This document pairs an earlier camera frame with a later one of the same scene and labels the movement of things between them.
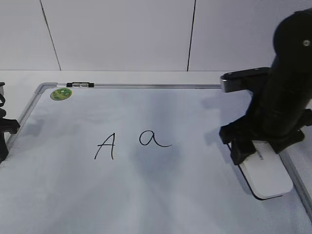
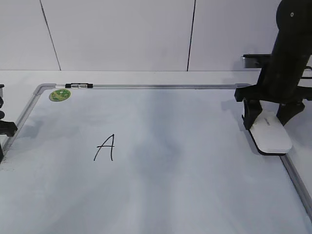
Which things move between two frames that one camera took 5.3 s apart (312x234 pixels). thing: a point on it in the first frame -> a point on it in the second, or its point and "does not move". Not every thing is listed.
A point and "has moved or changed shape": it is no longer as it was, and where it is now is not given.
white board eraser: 265,173 has moved or changed shape
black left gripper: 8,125 -> 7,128
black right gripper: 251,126 -> 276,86
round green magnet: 60,94 does not move
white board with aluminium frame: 101,158 does not move
